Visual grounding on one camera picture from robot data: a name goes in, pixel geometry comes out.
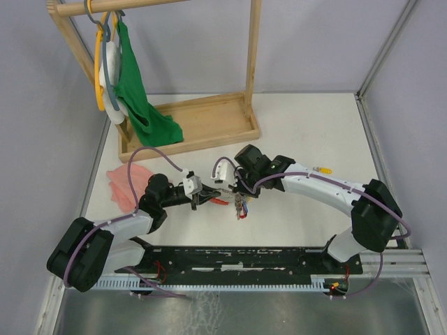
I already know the keyring bunch with coloured tags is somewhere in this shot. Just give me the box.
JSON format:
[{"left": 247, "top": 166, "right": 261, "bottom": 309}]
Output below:
[{"left": 210, "top": 188, "right": 252, "bottom": 220}]

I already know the wooden clothes rack frame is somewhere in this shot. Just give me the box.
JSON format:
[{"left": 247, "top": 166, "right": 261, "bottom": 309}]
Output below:
[{"left": 46, "top": 0, "right": 263, "bottom": 144}]

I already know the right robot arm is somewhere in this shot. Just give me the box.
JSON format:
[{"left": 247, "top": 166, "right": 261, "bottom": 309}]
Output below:
[{"left": 233, "top": 144, "right": 402, "bottom": 273}]

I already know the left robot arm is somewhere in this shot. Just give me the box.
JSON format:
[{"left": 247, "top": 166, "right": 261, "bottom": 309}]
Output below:
[{"left": 46, "top": 173, "right": 221, "bottom": 292}]

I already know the wooden rack base tray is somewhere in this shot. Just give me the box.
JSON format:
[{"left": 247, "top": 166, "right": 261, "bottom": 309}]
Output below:
[{"left": 117, "top": 91, "right": 261, "bottom": 164}]

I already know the green cloth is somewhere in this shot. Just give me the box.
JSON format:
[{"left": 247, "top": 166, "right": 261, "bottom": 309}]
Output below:
[{"left": 115, "top": 22, "right": 184, "bottom": 147}]

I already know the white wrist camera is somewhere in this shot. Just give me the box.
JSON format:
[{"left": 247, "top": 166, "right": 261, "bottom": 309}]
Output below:
[
  {"left": 182, "top": 170, "right": 203, "bottom": 199},
  {"left": 211, "top": 161, "right": 237, "bottom": 186}
]

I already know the grey hanger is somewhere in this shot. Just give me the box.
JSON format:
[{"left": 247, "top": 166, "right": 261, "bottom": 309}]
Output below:
[{"left": 83, "top": 1, "right": 125, "bottom": 119}]

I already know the yellow hanger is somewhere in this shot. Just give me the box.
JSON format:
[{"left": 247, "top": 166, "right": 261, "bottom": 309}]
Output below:
[{"left": 84, "top": 1, "right": 119, "bottom": 111}]

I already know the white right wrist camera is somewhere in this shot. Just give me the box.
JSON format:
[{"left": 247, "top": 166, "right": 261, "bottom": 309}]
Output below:
[{"left": 211, "top": 161, "right": 237, "bottom": 186}]

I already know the pink cloth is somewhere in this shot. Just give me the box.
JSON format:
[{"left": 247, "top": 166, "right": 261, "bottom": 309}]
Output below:
[{"left": 106, "top": 163, "right": 153, "bottom": 214}]

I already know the white cable duct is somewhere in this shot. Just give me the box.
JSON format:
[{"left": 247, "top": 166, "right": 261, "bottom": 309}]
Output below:
[{"left": 96, "top": 273, "right": 332, "bottom": 290}]

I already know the white cloth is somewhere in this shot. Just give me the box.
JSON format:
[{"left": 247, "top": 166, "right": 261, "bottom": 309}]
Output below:
[{"left": 98, "top": 41, "right": 129, "bottom": 125}]

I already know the yellow tag key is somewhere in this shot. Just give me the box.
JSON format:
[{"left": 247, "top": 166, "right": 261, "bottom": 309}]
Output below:
[{"left": 313, "top": 167, "right": 332, "bottom": 174}]

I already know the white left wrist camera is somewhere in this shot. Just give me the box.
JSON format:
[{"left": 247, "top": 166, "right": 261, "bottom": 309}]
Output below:
[{"left": 182, "top": 170, "right": 203, "bottom": 199}]

